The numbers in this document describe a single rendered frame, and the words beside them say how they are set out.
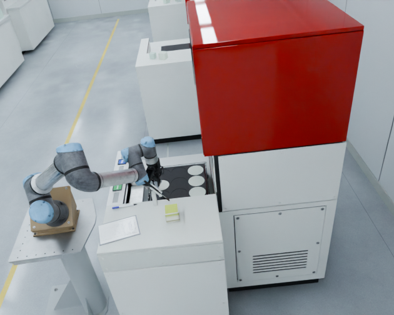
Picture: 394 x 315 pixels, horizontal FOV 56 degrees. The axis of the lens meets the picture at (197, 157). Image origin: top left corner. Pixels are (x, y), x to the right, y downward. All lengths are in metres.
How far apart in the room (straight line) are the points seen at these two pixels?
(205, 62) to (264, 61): 0.27
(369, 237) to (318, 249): 0.79
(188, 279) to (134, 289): 0.30
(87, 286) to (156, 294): 0.65
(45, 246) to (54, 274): 1.00
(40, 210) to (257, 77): 1.28
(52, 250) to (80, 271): 0.36
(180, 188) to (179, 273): 0.53
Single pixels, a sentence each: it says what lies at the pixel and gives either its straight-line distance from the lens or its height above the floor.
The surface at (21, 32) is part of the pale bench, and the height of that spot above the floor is 0.44.
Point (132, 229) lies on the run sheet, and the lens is 1.99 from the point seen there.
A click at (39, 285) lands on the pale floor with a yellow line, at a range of 3.28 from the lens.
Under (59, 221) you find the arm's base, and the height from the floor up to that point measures 0.92.
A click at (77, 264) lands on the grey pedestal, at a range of 2.52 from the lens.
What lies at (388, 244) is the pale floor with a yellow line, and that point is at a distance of 3.31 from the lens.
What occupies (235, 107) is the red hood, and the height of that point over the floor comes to 1.50.
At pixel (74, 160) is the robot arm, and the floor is 1.42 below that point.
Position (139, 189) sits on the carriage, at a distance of 2.36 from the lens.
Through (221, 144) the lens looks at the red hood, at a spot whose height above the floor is 1.29.
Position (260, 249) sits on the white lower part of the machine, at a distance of 2.49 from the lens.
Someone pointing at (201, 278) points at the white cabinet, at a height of 0.69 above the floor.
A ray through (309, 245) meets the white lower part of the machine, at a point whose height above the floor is 0.45.
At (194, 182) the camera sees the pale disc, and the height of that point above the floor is 0.90.
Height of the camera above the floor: 2.36
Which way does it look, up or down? 36 degrees down
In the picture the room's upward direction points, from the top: 7 degrees counter-clockwise
